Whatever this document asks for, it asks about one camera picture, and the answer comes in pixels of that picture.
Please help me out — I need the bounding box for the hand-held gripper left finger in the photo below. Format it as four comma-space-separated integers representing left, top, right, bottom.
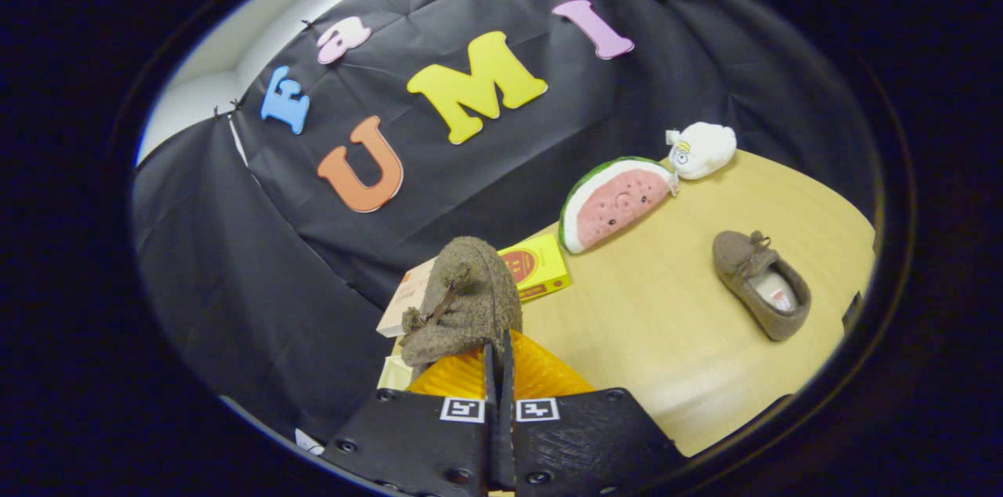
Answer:
321, 340, 499, 497

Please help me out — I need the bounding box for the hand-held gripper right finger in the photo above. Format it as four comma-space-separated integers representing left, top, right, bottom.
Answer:
500, 328, 687, 497

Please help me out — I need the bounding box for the cream storage box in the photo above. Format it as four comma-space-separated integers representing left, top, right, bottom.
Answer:
377, 355, 415, 391

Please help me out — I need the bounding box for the brown fuzzy shoe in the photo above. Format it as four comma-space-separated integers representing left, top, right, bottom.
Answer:
399, 236, 524, 374
712, 230, 813, 342

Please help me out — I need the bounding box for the yellow box with red circle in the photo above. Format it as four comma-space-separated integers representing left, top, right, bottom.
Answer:
498, 234, 572, 304

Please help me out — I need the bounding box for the watermelon slice plush toy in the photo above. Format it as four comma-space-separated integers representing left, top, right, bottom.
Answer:
559, 157, 679, 256

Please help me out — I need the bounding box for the white plush toy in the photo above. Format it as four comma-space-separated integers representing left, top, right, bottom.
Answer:
666, 122, 738, 182

